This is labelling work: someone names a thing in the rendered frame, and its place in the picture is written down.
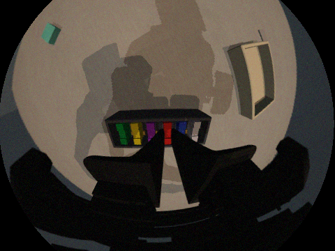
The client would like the beige shallow tray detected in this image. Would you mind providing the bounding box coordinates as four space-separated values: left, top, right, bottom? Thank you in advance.
227 40 276 121

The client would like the purple fuse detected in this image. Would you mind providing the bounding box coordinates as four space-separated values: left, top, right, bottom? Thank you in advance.
146 122 156 142

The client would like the green rectangular block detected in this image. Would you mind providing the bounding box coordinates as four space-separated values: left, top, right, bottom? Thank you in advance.
41 23 61 44

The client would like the blue fuse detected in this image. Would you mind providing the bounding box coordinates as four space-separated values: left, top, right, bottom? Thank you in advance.
176 121 186 135

